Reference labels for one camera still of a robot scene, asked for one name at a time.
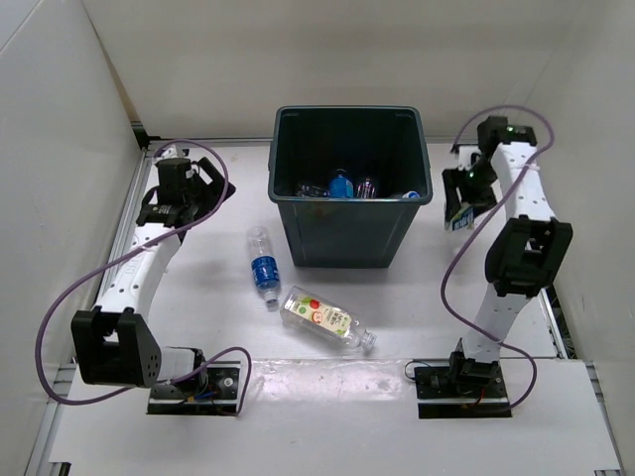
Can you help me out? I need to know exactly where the clear bottle light blue label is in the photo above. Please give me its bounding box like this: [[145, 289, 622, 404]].
[[328, 169, 354, 198]]

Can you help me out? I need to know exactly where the clear bottle green white label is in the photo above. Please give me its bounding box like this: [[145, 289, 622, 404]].
[[444, 204, 474, 233]]

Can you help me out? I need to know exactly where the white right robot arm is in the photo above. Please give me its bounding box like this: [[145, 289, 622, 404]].
[[442, 116, 573, 397]]

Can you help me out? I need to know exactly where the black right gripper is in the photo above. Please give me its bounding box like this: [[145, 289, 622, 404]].
[[441, 159, 498, 222]]

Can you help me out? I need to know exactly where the clear bottle dark blue label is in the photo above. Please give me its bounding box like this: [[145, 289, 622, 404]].
[[247, 226, 281, 306]]

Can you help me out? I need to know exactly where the aluminium table frame rail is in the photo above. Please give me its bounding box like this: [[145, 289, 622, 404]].
[[91, 148, 160, 318]]

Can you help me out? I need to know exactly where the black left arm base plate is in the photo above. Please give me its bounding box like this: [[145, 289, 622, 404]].
[[146, 361, 242, 417]]

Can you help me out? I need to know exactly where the crushed bottle inside bin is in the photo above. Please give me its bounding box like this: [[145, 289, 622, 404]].
[[295, 178, 379, 199]]

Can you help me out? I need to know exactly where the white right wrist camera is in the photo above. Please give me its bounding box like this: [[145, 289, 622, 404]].
[[455, 145, 480, 172]]

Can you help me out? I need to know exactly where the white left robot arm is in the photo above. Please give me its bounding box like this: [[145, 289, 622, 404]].
[[70, 158, 235, 397]]

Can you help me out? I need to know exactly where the clear bottle apple label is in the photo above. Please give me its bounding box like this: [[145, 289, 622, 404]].
[[280, 287, 377, 353]]

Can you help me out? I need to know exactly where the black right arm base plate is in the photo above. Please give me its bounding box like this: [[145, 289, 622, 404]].
[[404, 359, 512, 419]]

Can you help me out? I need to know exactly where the dark green plastic bin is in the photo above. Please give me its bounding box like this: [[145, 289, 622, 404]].
[[268, 106, 433, 269]]

